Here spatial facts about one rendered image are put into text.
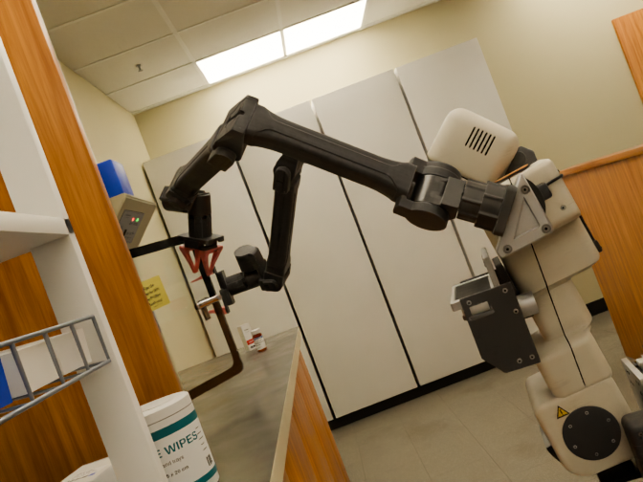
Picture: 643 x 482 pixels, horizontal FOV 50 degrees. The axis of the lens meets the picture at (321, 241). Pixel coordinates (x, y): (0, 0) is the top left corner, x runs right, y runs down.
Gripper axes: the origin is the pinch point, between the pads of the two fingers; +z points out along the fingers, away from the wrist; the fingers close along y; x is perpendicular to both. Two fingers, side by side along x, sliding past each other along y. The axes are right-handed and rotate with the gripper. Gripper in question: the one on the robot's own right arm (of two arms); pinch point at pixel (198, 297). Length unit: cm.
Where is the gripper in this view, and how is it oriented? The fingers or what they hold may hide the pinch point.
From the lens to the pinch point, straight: 203.1
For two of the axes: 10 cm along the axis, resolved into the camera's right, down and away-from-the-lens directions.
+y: -3.4, -9.4, -0.2
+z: -9.4, 3.4, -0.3
